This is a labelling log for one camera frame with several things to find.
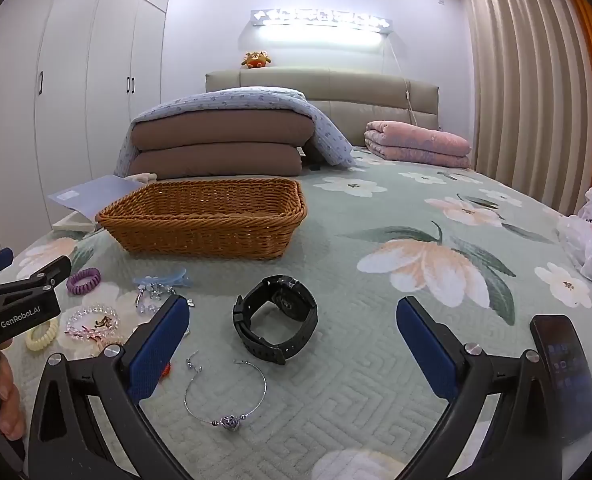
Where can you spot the beige curtain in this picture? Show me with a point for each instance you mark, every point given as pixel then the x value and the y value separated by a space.
pixel 520 85

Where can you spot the person's left hand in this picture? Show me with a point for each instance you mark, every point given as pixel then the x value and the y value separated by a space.
pixel 10 390

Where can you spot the brown folded quilt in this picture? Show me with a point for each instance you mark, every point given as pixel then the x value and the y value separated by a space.
pixel 216 162
pixel 221 130

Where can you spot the beige padded headboard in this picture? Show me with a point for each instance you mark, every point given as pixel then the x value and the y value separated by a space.
pixel 365 90

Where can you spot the silver crystal hair clip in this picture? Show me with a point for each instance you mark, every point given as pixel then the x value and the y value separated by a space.
pixel 148 300

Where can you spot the black hair claw clip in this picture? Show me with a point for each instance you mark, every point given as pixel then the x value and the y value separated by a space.
pixel 301 332

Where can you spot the black smartphone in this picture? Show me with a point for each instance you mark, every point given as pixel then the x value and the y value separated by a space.
pixel 570 380

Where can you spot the pink folded blanket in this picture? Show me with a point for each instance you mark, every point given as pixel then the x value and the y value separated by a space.
pixel 415 140

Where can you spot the blue hair clip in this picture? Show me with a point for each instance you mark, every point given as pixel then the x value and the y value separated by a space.
pixel 168 278

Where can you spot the white book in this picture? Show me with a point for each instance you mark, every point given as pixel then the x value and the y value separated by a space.
pixel 73 222

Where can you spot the orange plush toy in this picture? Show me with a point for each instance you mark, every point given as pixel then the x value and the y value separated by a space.
pixel 256 60

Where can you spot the blue patterned quilt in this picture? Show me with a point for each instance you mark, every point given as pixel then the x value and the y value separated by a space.
pixel 256 97

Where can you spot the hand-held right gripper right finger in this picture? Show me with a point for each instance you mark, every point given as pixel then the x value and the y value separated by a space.
pixel 425 352

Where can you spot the brown wicker basket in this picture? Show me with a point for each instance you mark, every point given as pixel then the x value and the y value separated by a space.
pixel 201 220

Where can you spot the cream fluffy cloth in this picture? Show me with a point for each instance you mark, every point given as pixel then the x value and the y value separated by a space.
pixel 143 178

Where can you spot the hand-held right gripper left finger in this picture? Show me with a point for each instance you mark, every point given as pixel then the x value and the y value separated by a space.
pixel 156 345

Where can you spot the blue book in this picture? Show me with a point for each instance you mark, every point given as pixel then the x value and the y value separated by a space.
pixel 96 192

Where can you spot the green floral bedspread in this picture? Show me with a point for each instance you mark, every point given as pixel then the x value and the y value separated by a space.
pixel 365 370

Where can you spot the wall light bar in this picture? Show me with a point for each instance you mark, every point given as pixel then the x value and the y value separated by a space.
pixel 321 27

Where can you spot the white wardrobe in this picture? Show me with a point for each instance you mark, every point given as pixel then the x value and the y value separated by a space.
pixel 66 85

